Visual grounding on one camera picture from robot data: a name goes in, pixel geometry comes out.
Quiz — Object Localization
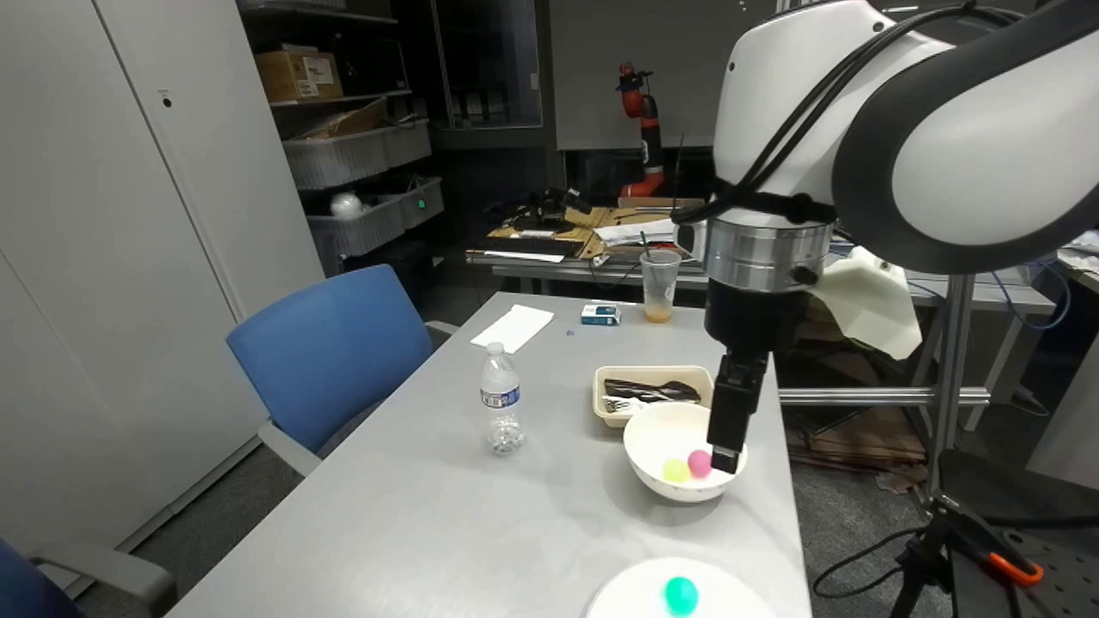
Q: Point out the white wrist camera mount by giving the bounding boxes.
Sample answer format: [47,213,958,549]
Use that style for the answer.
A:
[816,243,927,365]

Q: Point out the brown cardboard scraps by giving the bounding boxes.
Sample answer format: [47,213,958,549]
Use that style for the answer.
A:
[484,194,702,262]

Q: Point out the blue office chair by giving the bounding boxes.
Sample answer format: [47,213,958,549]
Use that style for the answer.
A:
[224,262,461,481]
[0,536,182,618]

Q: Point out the grey storage bin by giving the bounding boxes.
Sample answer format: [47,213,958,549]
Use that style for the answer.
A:
[305,172,448,265]
[281,118,435,194]

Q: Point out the cardboard boxes under table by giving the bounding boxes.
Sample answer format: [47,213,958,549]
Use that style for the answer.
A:
[781,300,933,470]

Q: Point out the cluttered work table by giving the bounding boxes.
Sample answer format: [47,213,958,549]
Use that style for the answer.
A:
[461,187,1099,319]

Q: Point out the clear plastic cup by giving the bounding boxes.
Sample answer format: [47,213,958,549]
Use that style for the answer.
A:
[635,249,682,327]

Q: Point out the beige cutlery tray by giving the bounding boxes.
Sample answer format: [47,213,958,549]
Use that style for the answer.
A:
[589,360,724,434]

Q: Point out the aluminium frame post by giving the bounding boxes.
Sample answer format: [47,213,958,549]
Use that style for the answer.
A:
[776,270,991,496]

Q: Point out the blue-green ball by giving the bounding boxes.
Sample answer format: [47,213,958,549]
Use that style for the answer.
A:
[662,575,702,614]

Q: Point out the brown cardboard box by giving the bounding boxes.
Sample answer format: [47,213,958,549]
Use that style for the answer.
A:
[253,44,348,106]

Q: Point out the grey metal cabinet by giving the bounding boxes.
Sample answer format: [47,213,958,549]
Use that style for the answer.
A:
[0,0,330,563]

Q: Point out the black plastic forks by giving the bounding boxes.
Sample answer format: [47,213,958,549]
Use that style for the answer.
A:
[601,373,703,404]

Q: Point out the white plate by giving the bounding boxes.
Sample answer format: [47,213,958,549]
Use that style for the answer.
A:
[584,555,781,618]

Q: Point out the white round object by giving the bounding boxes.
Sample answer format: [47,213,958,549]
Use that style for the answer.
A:
[325,189,370,222]

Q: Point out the white bowl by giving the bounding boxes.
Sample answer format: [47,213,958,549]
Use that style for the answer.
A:
[622,399,751,506]

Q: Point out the clear water bottle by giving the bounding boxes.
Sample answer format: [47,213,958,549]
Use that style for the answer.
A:
[473,339,528,458]

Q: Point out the white paper sheet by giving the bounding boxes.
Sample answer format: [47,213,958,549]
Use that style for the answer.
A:
[468,303,555,356]

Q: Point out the red and black tool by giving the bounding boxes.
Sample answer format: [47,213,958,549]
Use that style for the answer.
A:
[614,62,669,198]

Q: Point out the black tripod with orange clamp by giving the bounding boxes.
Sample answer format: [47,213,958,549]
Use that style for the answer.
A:
[891,493,1046,618]

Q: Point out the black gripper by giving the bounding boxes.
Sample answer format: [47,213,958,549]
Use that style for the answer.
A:
[696,283,803,476]

